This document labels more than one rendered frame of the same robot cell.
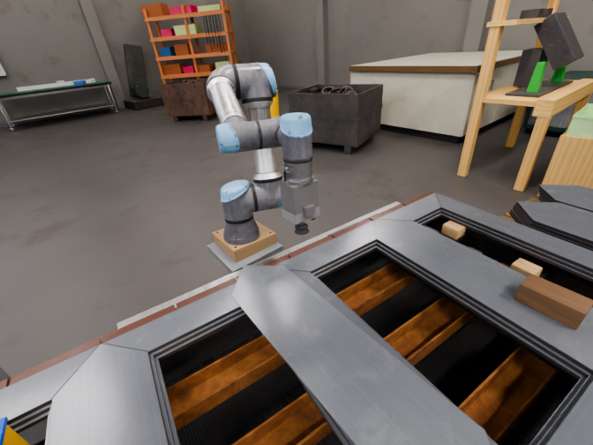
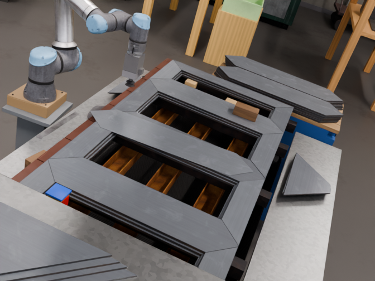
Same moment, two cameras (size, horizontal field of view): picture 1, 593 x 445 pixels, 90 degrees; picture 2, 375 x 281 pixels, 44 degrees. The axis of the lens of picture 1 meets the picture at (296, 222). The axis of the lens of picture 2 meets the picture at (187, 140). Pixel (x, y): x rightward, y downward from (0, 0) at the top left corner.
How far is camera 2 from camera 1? 147 cm
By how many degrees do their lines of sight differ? 41
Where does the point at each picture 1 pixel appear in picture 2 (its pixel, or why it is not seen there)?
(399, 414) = (210, 155)
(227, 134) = (102, 23)
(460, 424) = (229, 153)
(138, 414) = (110, 176)
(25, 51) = not seen: outside the picture
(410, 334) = not seen: hidden behind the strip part
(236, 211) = (48, 73)
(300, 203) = (138, 67)
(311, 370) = (170, 149)
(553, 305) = (247, 112)
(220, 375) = not seen: hidden behind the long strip
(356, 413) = (196, 158)
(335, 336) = (171, 136)
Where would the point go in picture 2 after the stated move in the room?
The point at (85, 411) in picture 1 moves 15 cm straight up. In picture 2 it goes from (81, 181) to (87, 146)
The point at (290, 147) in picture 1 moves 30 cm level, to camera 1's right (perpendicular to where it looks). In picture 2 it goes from (140, 34) to (194, 32)
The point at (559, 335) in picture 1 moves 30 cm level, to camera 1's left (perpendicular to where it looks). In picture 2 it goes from (250, 124) to (205, 135)
